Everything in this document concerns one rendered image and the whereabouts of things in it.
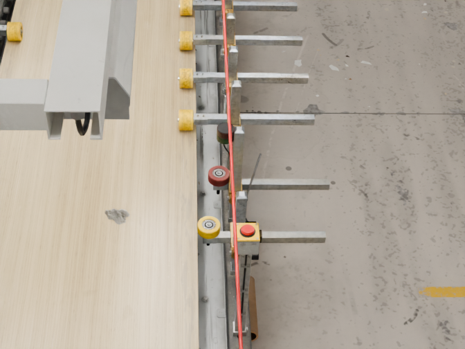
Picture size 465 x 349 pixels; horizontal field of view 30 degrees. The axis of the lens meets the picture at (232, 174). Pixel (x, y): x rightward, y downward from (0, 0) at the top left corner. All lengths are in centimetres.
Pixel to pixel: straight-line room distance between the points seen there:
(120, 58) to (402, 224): 316
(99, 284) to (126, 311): 14
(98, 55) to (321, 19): 441
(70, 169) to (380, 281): 161
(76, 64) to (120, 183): 201
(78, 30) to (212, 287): 208
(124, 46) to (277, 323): 266
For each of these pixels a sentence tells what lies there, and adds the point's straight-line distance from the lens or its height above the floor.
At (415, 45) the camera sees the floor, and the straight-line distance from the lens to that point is 546.
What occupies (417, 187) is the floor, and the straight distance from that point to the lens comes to 455.
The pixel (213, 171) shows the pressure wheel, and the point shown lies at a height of 91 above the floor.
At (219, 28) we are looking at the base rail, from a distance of 421.
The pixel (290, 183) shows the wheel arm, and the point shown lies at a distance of 324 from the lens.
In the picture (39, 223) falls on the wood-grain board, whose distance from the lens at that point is 307.
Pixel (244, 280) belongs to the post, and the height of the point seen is 102.
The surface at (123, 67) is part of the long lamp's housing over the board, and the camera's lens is 132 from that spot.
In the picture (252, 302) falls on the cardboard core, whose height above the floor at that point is 8.
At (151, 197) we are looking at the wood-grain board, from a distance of 311.
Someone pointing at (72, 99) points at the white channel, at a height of 246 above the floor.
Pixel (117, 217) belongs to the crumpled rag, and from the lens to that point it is 304.
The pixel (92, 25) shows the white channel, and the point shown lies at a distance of 124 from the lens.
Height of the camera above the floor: 319
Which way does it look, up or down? 46 degrees down
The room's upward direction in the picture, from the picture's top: 3 degrees clockwise
